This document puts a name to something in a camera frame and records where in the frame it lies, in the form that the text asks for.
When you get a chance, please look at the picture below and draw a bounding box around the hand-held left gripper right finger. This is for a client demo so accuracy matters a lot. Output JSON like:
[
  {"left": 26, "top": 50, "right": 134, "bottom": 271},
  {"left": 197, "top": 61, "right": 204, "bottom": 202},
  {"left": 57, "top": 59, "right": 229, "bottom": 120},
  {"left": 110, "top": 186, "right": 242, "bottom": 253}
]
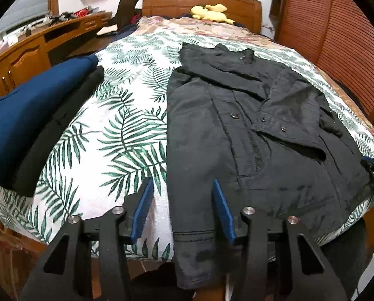
[{"left": 212, "top": 179, "right": 347, "bottom": 301}]

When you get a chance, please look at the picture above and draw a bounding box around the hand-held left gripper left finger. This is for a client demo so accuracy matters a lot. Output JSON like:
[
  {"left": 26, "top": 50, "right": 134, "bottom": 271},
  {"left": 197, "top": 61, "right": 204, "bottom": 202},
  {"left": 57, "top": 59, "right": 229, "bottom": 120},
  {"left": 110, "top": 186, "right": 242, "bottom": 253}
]
[{"left": 19, "top": 179, "right": 154, "bottom": 301}]

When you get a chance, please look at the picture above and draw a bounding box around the black jacket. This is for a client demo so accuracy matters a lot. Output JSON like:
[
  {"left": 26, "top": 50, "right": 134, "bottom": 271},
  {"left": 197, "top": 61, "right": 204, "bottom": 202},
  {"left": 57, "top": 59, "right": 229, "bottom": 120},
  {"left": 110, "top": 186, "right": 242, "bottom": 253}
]
[{"left": 166, "top": 42, "right": 374, "bottom": 290}]

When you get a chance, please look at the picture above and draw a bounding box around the leaf print blanket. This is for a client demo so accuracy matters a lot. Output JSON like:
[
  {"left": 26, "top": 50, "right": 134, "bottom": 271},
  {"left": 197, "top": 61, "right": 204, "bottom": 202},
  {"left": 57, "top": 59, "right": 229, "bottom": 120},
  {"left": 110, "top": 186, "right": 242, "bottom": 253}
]
[{"left": 0, "top": 33, "right": 374, "bottom": 262}]

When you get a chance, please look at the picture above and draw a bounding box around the folded black garment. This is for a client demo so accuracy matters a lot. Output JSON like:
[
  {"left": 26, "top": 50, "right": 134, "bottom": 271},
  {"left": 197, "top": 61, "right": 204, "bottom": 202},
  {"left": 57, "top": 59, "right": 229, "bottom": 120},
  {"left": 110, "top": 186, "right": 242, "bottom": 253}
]
[{"left": 10, "top": 66, "right": 104, "bottom": 196}]

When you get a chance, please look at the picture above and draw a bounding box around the wooden louvred wardrobe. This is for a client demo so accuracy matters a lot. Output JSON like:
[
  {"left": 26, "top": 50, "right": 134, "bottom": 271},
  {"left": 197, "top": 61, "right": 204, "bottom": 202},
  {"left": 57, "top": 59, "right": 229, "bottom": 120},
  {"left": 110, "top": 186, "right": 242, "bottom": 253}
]
[{"left": 270, "top": 0, "right": 374, "bottom": 120}]

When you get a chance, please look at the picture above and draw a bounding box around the folded blue garment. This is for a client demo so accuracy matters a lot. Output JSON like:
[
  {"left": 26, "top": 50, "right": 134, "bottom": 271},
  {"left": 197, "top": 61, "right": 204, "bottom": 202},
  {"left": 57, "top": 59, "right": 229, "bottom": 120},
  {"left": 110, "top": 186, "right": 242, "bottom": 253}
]
[{"left": 0, "top": 55, "right": 100, "bottom": 184}]

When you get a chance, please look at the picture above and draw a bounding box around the floral blanket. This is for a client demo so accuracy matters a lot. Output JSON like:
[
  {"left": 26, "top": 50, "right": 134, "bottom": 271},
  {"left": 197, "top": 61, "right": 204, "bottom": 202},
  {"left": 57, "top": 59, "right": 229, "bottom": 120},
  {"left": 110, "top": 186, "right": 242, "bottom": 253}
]
[{"left": 137, "top": 16, "right": 374, "bottom": 160}]

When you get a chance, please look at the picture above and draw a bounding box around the wooden desk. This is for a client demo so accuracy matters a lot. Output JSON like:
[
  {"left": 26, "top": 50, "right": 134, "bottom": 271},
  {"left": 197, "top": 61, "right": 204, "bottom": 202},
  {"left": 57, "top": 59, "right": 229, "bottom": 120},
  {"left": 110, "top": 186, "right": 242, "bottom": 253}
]
[{"left": 0, "top": 11, "right": 114, "bottom": 101}]

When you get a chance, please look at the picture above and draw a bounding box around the yellow plush toy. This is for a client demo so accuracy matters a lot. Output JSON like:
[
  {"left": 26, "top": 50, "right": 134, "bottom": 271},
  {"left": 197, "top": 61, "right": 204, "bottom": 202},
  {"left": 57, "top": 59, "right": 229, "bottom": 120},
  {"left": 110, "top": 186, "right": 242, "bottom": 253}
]
[{"left": 190, "top": 3, "right": 236, "bottom": 25}]

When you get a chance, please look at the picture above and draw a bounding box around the wooden bed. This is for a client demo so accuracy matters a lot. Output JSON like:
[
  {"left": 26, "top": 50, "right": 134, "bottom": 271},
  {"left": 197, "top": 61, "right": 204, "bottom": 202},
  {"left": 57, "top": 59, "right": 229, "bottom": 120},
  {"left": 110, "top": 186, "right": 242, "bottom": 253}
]
[{"left": 0, "top": 0, "right": 374, "bottom": 262}]

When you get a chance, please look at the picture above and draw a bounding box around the window with grey blind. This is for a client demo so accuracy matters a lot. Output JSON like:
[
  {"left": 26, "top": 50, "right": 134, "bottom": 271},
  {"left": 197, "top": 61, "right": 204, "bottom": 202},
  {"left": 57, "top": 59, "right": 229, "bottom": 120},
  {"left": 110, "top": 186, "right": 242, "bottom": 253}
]
[{"left": 0, "top": 0, "right": 59, "bottom": 38}]

